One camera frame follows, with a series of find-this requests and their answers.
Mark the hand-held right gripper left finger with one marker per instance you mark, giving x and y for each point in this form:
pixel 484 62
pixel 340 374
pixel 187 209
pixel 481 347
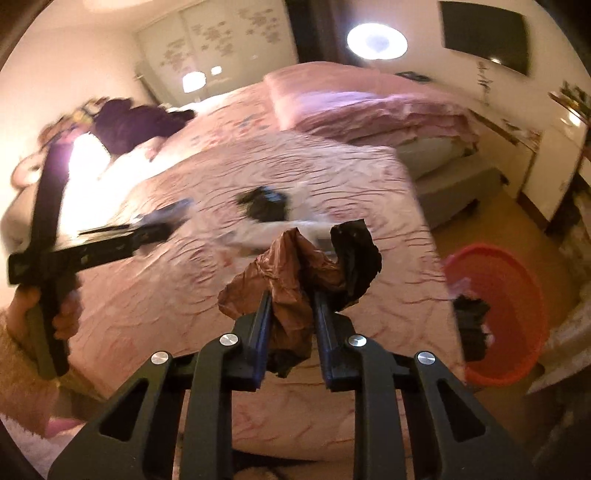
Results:
pixel 258 341

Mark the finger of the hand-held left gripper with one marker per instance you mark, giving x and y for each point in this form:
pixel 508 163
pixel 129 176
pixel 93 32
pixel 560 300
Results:
pixel 154 235
pixel 152 214

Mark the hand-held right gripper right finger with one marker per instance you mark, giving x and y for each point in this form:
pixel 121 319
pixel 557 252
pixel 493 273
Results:
pixel 325 341

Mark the brown paper bag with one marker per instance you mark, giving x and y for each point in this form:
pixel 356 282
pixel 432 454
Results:
pixel 286 286

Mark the black plastic bag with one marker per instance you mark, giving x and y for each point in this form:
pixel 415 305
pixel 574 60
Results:
pixel 360 263

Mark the white tissue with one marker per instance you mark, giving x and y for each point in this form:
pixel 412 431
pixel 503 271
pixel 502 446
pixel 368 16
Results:
pixel 258 233

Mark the red plastic basket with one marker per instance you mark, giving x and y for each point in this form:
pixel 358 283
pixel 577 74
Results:
pixel 521 323

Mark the person's left hand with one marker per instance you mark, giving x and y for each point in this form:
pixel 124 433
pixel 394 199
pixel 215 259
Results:
pixel 67 318

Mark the purple plush toy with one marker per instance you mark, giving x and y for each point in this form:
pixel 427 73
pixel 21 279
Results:
pixel 134 122

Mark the pink floral bed sheet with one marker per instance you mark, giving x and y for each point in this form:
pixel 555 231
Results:
pixel 231 115

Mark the bedside lamp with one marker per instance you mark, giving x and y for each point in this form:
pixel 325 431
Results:
pixel 194 82

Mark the rose-pattern bedspread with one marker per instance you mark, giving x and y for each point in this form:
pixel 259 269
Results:
pixel 323 184

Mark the floral sliding wardrobe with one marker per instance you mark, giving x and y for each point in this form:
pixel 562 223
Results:
pixel 231 37

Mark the pink pillow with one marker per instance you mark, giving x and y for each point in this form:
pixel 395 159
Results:
pixel 314 87

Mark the pale green mattress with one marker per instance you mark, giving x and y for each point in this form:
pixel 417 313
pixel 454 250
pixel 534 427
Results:
pixel 434 154

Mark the pink folded quilt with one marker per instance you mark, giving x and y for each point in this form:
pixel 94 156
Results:
pixel 406 120

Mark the white desk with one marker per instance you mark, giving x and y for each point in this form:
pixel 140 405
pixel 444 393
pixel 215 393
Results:
pixel 526 170

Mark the black desk item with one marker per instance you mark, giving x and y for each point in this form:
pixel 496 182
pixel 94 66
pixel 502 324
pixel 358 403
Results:
pixel 415 76

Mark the white cabinet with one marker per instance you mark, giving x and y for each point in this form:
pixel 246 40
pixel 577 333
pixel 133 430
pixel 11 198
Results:
pixel 554 175

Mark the rose in vase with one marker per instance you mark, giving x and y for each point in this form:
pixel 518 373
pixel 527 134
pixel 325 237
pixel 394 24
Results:
pixel 482 78

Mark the grey bed frame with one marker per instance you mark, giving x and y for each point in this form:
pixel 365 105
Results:
pixel 461 189

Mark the wall television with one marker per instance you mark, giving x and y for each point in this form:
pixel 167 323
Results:
pixel 485 32

